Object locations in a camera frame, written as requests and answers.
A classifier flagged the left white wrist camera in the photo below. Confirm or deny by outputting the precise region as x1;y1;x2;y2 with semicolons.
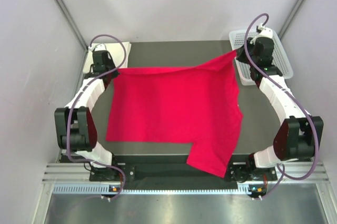
88;43;107;52

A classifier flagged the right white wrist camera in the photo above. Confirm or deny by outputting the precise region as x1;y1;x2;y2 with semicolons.
250;23;273;45

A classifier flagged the aluminium frame post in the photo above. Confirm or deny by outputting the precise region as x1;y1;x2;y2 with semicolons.
278;0;306;40
54;0;87;50

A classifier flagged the right aluminium frame post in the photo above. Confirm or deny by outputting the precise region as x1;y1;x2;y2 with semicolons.
278;0;306;40

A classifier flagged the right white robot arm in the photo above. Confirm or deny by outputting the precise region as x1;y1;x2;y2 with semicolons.
236;36;324;180

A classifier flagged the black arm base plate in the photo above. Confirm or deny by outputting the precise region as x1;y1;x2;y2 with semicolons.
89;155;277;184

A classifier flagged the white perforated plastic basket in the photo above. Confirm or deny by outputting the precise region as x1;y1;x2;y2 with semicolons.
229;29;293;86

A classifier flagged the folded cream white t shirt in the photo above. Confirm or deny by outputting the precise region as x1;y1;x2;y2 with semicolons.
83;41;132;75

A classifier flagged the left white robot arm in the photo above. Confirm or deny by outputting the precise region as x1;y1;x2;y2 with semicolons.
54;48;120;180

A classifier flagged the left aluminium frame post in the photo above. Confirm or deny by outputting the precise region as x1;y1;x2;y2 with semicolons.
54;0;87;50

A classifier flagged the slotted grey cable duct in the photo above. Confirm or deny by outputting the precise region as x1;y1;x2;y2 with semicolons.
53;184;264;195

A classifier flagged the pink red t shirt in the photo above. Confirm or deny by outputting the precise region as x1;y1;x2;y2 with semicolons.
106;51;243;177

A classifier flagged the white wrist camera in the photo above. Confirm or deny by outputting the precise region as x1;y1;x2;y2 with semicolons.
88;43;107;52
250;23;273;45

